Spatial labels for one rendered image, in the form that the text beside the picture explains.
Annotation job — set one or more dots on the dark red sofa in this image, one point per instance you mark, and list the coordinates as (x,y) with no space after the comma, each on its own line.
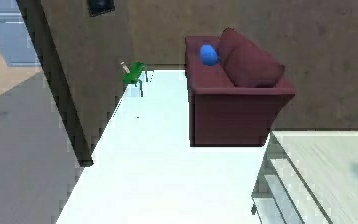
(227,113)

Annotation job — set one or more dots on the blue ball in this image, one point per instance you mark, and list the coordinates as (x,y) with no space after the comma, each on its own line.
(208,55)

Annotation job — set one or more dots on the dark red cushion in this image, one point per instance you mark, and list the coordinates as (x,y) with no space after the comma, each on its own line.
(252,65)

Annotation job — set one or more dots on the pale wooden shelf unit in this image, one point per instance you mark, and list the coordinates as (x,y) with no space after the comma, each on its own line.
(315,176)

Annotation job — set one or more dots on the pale blue cupboard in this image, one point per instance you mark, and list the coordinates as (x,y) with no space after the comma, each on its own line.
(13,36)

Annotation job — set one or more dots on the dark framed wall picture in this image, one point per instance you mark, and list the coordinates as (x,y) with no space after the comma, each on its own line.
(100,6)

